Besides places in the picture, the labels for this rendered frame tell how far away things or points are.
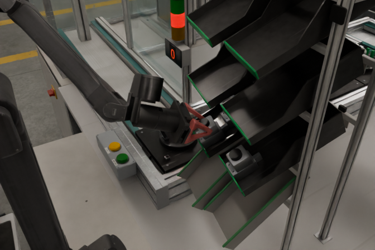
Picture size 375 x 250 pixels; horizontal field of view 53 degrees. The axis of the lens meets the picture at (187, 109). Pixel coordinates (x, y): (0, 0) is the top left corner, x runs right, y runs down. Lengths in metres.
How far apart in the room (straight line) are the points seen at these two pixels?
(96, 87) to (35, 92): 2.72
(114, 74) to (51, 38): 0.94
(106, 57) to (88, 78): 1.12
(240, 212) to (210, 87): 0.36
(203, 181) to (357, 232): 0.51
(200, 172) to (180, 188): 0.14
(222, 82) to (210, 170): 0.32
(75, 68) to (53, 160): 0.67
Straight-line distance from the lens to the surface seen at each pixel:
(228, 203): 1.09
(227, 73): 0.94
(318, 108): 0.78
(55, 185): 1.45
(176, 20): 1.35
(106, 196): 1.36
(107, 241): 0.80
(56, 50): 0.96
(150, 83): 0.87
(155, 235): 1.24
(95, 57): 2.05
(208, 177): 1.14
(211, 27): 0.85
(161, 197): 1.26
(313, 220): 1.32
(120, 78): 1.84
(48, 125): 3.18
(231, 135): 1.00
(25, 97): 3.58
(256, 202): 1.04
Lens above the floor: 1.88
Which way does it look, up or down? 37 degrees down
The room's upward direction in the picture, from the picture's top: 1 degrees counter-clockwise
